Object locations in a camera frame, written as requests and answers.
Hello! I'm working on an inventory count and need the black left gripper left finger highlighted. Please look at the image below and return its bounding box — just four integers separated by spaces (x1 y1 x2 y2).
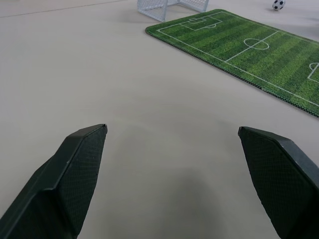
0 123 108 239

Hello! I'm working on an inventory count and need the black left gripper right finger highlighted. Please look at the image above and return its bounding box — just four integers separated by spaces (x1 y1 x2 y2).
237 126 319 239

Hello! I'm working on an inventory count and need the green soccer field mat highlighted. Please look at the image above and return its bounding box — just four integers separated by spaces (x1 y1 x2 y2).
145 8 319 118

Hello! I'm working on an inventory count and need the small black-white soccer ball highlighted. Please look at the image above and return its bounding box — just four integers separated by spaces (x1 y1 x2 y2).
272 0 286 11

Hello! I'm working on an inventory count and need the white mini soccer goal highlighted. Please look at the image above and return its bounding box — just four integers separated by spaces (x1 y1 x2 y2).
137 0 210 22

